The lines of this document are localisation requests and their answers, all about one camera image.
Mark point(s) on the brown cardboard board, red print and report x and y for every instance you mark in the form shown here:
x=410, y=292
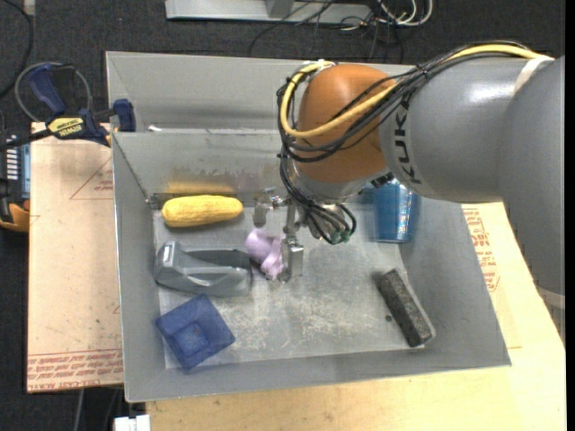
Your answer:
x=72, y=263

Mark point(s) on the yellow toy corn cob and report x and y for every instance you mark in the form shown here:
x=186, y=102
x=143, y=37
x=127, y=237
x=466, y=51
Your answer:
x=202, y=210

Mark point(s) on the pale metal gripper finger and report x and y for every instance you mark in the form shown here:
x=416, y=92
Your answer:
x=261, y=216
x=295, y=263

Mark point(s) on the blue cup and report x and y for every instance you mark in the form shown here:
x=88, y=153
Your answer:
x=395, y=216

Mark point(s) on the grey stapler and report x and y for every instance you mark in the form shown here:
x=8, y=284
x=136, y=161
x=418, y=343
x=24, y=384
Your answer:
x=197, y=272

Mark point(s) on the grey metal bin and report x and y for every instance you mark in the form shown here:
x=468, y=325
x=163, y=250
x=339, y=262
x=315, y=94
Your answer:
x=314, y=321

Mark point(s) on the dark green flat block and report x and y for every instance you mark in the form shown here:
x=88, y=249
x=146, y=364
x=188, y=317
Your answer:
x=404, y=308

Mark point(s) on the blue square bowl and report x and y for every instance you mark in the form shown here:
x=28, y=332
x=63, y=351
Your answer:
x=195, y=332

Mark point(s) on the purple soft toy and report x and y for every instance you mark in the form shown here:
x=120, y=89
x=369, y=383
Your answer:
x=262, y=247

